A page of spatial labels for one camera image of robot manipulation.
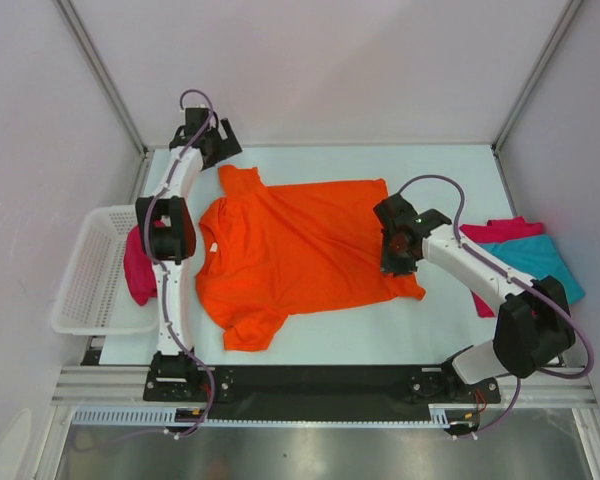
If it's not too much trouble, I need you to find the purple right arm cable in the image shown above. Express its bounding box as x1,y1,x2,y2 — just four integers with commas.
397,174,596,441

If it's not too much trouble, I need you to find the folded crimson t-shirt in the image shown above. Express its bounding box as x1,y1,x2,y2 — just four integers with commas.
458,215,546,319

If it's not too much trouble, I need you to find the orange t-shirt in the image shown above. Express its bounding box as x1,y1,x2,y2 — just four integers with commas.
195,165,426,352

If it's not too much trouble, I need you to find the folded teal t-shirt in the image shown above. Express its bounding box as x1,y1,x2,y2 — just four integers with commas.
480,234,585,305

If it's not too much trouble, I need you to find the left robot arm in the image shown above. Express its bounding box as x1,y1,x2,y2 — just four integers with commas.
135,105,242,360

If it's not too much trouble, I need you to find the aluminium frame rail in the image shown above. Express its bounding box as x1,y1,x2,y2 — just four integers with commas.
51,366,598,409

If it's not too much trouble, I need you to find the crimson t-shirt in basket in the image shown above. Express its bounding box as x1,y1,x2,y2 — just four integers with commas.
123,225,157,306

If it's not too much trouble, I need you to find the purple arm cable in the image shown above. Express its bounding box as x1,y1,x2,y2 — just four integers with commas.
140,89,217,441
397,174,596,441

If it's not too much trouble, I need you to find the white plastic basket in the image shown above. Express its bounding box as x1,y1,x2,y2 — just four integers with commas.
51,205,158,336

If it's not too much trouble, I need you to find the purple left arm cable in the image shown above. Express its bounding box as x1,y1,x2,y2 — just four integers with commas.
140,89,217,441

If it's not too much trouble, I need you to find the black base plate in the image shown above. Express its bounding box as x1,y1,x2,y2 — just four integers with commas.
143,362,501,420

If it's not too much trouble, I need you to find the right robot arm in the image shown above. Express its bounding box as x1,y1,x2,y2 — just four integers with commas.
374,194,576,401

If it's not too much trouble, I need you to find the white cable duct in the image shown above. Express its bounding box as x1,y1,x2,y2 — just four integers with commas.
72,406,477,431

